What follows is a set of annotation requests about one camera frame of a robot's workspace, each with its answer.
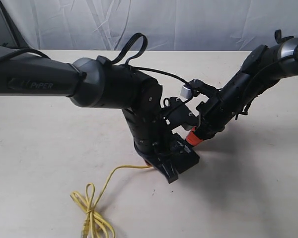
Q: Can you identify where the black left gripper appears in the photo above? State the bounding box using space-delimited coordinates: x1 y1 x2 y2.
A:
135 118 178 183

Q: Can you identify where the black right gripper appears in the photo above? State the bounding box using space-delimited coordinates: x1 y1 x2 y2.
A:
185 88 238 146

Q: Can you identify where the black network switch box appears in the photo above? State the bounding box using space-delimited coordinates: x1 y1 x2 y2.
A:
170 133 200 174

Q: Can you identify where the yellow ethernet cable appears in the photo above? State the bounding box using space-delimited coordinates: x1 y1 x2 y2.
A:
70 164 152 238

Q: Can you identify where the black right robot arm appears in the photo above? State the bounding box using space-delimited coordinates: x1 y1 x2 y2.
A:
186 30 298 146

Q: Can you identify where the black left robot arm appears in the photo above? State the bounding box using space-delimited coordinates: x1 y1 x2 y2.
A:
0 46 178 183

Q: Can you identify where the white backdrop curtain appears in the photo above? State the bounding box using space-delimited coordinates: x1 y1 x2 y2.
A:
0 0 298 51

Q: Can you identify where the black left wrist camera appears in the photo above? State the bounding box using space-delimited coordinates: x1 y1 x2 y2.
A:
162 97 198 131

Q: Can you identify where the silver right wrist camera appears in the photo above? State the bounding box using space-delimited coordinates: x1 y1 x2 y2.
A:
180 79 204 99

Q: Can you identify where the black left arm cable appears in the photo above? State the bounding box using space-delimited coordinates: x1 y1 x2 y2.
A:
0 32 192 105

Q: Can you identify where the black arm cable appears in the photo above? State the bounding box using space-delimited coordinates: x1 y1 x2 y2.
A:
0 32 192 105
234 42 298 122

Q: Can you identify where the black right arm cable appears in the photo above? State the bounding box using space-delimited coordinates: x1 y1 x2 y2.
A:
234 42 298 122

